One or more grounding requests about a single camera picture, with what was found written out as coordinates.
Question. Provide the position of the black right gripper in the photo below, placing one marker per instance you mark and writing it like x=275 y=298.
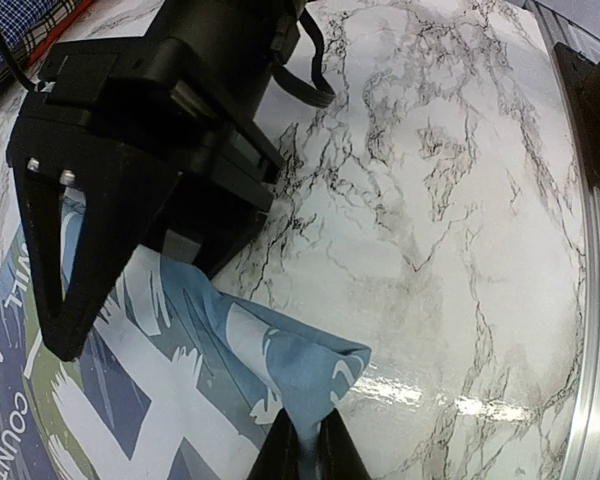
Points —
x=158 y=133

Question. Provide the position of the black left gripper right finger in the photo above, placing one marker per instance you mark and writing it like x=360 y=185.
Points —
x=338 y=457

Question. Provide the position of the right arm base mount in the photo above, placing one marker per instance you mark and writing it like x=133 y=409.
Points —
x=581 y=81

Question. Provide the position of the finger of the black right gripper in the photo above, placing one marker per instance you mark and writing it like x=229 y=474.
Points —
x=70 y=240

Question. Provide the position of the black white plaid garment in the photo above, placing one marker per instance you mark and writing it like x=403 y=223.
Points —
x=22 y=48

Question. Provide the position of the light blue garment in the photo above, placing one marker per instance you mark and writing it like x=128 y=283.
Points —
x=177 y=379

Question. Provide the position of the aluminium front frame rail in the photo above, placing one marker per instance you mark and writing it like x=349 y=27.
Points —
x=582 y=460

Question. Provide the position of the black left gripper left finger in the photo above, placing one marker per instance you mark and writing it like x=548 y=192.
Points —
x=278 y=458

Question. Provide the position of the blue checked shirt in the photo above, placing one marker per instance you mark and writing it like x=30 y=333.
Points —
x=17 y=18

